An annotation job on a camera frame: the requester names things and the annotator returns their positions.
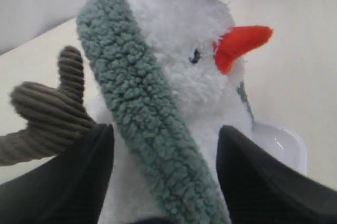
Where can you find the white plastic tray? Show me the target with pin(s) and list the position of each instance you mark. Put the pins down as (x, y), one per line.
(284, 145)

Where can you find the green fleece scarf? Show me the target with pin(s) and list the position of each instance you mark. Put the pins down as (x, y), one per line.
(137, 94)

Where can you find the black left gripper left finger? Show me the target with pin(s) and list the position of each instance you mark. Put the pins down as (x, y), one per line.
(69, 188)

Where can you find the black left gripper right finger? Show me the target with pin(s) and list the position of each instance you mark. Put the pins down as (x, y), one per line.
(260, 189)

